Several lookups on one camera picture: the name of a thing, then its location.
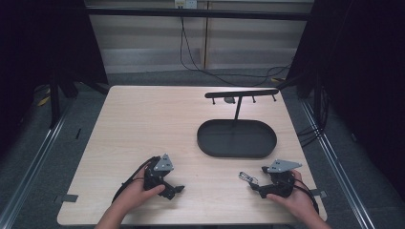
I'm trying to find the black wall cable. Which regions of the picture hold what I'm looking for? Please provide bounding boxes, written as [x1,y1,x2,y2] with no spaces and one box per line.
[179,15,292,88]

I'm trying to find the white wall socket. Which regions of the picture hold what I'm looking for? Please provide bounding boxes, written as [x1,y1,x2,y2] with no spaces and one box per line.
[174,0,199,10]

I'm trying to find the grey tape strip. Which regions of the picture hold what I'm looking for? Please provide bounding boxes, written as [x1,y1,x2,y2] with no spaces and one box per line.
[309,188,329,199]
[53,193,79,204]

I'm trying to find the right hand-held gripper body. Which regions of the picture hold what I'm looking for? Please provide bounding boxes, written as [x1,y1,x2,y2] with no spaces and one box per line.
[261,158,304,198]

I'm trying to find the bundle of black floor cables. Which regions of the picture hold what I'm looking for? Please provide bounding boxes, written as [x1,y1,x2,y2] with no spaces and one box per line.
[296,85,330,148]

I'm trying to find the black curtain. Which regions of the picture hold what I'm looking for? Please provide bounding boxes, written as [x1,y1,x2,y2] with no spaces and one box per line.
[0,0,110,156]
[286,0,405,201]

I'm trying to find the black horizontal frame bar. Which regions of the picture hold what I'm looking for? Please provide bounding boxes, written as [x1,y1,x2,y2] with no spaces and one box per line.
[85,7,312,22]

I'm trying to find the metal floor rail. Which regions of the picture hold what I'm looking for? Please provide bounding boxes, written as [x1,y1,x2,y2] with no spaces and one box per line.
[299,97,377,229]
[0,100,77,229]

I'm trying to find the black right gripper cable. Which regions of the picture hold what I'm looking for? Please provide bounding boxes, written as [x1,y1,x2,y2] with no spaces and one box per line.
[291,177,320,215]

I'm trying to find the person's right hand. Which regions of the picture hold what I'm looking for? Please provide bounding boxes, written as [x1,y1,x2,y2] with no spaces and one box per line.
[266,169,316,221]

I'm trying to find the black metal stand leg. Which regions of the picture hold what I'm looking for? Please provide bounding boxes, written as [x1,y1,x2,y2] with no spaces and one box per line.
[48,72,111,130]

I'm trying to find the yellow floor object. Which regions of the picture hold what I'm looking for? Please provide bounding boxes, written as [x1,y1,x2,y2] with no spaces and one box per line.
[36,94,52,108]

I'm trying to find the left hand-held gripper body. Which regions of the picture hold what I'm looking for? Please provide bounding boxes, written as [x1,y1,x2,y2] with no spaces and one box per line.
[142,154,175,193]

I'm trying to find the person's left hand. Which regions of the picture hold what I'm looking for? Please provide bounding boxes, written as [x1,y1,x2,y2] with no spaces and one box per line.
[117,167,167,215]

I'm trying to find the black hook stand with tray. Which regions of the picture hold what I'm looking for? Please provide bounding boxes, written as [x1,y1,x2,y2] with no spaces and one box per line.
[196,88,281,159]

